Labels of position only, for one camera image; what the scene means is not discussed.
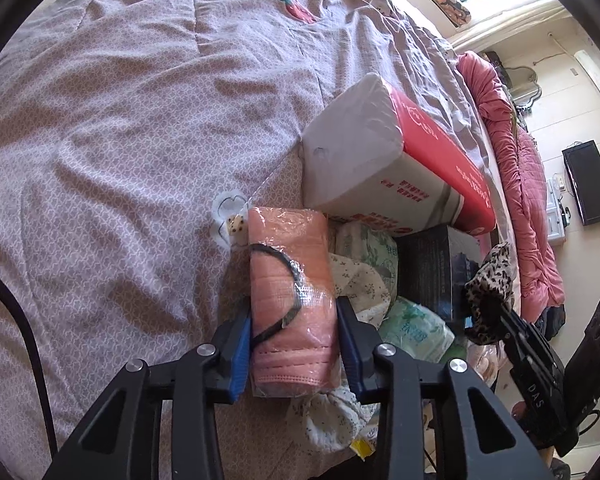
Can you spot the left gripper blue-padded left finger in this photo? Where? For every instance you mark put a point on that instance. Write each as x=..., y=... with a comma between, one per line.
x=232, y=341

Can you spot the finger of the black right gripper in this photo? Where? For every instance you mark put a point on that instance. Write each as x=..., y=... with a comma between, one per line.
x=520, y=338

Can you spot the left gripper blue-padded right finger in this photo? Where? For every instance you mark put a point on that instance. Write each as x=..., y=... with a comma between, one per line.
x=357, y=343

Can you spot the leopard print scrunchie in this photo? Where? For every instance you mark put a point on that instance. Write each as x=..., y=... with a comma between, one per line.
x=494, y=275

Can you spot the pink face mask pack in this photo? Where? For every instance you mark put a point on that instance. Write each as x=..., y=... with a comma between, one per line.
x=294, y=335

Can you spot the cream floral scrunchie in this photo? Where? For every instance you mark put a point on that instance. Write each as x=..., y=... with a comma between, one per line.
x=328, y=422

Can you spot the yellow white snack packet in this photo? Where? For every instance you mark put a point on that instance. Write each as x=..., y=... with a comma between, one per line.
x=363, y=447

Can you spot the pink puff in wrapper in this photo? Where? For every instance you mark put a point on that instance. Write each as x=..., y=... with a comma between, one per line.
x=485, y=361

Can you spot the pink rumpled comforter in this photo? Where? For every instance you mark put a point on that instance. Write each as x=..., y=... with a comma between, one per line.
x=524, y=185

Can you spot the green floral tissue packet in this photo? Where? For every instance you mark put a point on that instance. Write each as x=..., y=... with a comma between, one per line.
x=377, y=249

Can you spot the dark blue small box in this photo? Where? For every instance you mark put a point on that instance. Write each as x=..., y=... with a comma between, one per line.
x=433, y=268

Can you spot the white drawer cabinet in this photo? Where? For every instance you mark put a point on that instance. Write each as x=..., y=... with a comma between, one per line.
x=558, y=216

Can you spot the red white tissue pack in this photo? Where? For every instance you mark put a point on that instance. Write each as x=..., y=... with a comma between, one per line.
x=376, y=157

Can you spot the mauve patterned quilt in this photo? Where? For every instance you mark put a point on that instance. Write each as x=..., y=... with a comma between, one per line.
x=123, y=123

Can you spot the vanity mirror dresser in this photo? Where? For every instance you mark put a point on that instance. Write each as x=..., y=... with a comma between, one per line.
x=521, y=83

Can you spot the black wall television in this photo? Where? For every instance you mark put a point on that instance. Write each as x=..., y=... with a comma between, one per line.
x=582, y=165

